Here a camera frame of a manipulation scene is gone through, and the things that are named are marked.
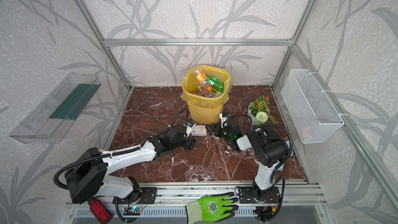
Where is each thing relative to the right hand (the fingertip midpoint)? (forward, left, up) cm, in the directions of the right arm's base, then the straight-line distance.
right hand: (209, 123), depth 94 cm
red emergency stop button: (-44, +48, 0) cm, 65 cm away
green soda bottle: (+16, -5, +17) cm, 24 cm away
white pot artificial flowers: (+2, -28, +9) cm, 30 cm away
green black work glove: (-43, 0, -3) cm, 43 cm away
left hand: (-7, +9, +5) cm, 13 cm away
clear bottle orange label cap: (+16, +4, +22) cm, 28 cm away
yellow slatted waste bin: (0, +2, +14) cm, 14 cm away
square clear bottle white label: (-4, +7, -2) cm, 8 cm away
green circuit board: (-43, +37, -6) cm, 57 cm away
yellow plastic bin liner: (+16, +12, +18) cm, 27 cm away
